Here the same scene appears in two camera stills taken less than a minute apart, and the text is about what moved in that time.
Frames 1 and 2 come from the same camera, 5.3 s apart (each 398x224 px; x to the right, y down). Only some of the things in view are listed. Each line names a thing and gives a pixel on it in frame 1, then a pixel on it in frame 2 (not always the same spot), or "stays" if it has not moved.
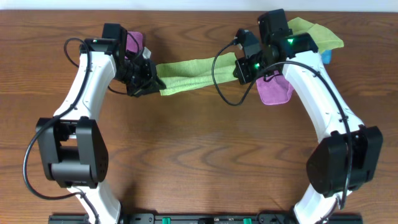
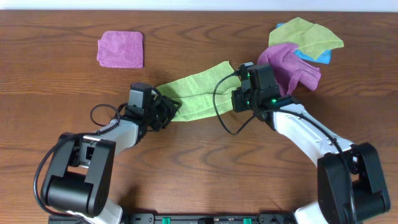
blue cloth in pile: [326, 56] stays
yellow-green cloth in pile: [324, 38] stays
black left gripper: [151, 81] -> [170, 109]
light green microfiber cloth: [180, 76] -> [196, 93]
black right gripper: [240, 71] -> [237, 106]
